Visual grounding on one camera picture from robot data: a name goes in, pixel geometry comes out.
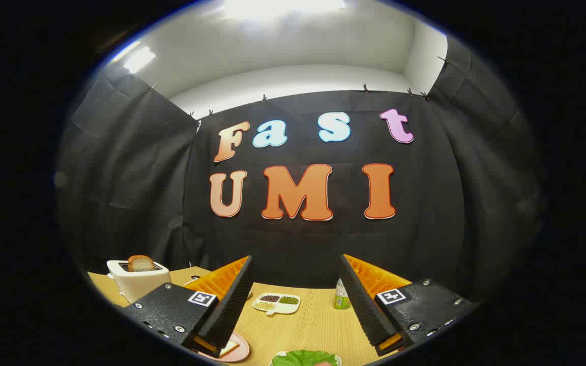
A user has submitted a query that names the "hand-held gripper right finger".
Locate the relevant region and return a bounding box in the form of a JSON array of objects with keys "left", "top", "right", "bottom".
[{"left": 340, "top": 254, "right": 479, "bottom": 357}]

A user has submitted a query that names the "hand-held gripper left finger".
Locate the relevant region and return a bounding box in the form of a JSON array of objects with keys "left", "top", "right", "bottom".
[{"left": 122, "top": 255, "right": 254, "bottom": 359}]

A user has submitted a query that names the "green lettuce leaf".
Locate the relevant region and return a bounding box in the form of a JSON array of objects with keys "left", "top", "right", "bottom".
[{"left": 273, "top": 350, "right": 337, "bottom": 366}]

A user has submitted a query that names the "green drink bottle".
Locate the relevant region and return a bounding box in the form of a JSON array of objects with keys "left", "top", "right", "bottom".
[{"left": 334, "top": 278, "right": 351, "bottom": 310}]

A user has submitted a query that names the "white divided dish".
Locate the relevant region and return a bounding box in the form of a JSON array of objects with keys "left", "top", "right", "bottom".
[{"left": 252, "top": 292, "right": 301, "bottom": 316}]

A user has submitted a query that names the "pink plate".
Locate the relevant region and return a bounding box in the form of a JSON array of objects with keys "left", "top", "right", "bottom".
[{"left": 199, "top": 331, "right": 250, "bottom": 363}]

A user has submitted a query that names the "black backdrop cloth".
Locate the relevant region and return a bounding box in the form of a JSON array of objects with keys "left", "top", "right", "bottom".
[{"left": 55, "top": 36, "right": 545, "bottom": 300}]

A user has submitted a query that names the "white toaster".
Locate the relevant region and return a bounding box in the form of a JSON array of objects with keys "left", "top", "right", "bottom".
[{"left": 107, "top": 259, "right": 171, "bottom": 304}]

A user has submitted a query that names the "ceiling light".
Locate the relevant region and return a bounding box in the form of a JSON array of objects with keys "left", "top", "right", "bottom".
[
  {"left": 123, "top": 46, "right": 156, "bottom": 74},
  {"left": 222, "top": 0, "right": 347, "bottom": 21}
]

